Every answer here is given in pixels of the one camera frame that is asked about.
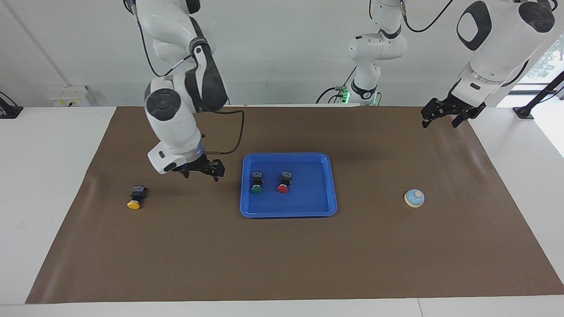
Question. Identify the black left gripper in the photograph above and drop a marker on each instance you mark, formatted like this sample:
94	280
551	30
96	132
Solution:
454	107

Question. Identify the black table clamp mount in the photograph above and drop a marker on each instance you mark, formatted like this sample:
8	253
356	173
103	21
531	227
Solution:
9	112

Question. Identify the brown table mat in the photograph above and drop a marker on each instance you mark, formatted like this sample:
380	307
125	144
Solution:
282	255

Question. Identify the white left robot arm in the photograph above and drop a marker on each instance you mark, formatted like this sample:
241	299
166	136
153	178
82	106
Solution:
498	44

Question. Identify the red push button switch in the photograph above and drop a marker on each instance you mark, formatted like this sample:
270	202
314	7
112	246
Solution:
283	189

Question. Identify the yellow push button switch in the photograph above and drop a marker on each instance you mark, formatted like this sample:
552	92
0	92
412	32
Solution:
134	204

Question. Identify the light blue desk bell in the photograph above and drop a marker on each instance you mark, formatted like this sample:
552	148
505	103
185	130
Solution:
414	198

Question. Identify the blue plastic tray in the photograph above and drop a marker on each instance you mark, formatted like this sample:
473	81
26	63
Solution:
308	198

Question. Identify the white wall socket box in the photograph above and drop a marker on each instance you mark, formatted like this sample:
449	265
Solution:
66	99

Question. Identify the green push button switch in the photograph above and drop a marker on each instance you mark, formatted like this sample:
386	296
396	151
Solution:
256	189

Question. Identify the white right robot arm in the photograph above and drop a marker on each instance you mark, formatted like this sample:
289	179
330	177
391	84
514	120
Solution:
174	127

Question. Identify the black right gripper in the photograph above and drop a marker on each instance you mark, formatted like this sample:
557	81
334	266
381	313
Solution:
198	165

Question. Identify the black angled stand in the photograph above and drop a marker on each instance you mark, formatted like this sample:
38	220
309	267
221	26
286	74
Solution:
524	112

